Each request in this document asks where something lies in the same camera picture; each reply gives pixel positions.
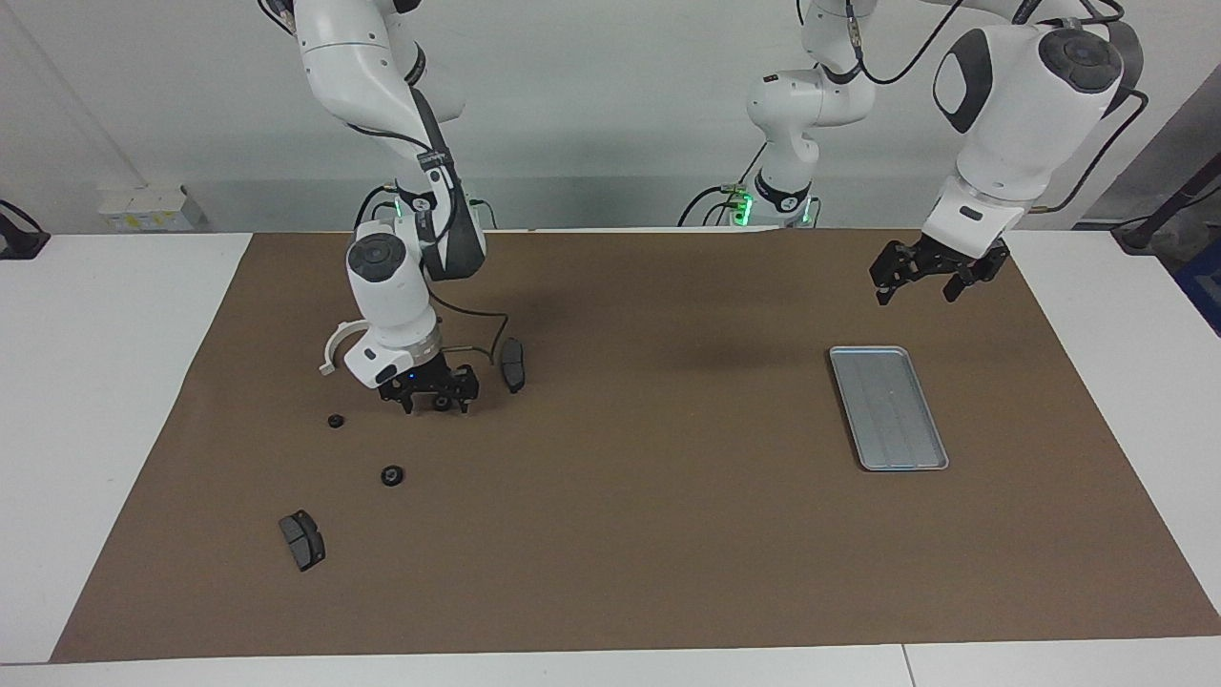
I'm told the black cable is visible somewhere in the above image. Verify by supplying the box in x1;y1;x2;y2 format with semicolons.
427;291;512;365
677;141;766;229
1028;89;1149;217
843;0;970;87

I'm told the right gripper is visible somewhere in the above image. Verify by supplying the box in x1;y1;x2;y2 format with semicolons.
378;351;481;416

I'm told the grey metal tray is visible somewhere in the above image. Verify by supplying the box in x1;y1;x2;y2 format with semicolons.
828;345;950;472

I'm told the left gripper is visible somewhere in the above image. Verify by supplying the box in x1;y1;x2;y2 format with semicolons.
869;235;1011;307

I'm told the white wall socket box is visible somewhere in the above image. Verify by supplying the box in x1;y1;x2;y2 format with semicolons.
95;185;207;234

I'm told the blue box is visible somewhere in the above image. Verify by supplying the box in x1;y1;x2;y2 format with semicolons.
1174;237;1221;337

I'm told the black stand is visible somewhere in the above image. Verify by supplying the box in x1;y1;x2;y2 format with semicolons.
0;198;52;261
1111;179;1221;255

